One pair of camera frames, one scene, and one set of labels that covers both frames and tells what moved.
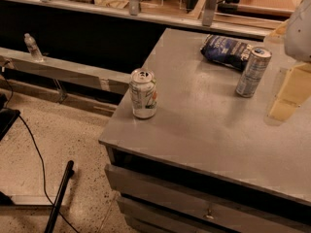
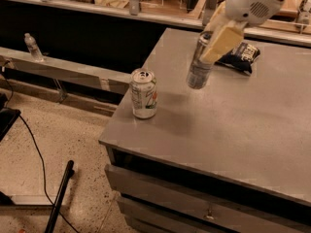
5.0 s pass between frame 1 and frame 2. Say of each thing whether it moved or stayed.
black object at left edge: stayed
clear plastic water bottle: stayed
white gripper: moved
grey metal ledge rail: stayed
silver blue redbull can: moved
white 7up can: stayed
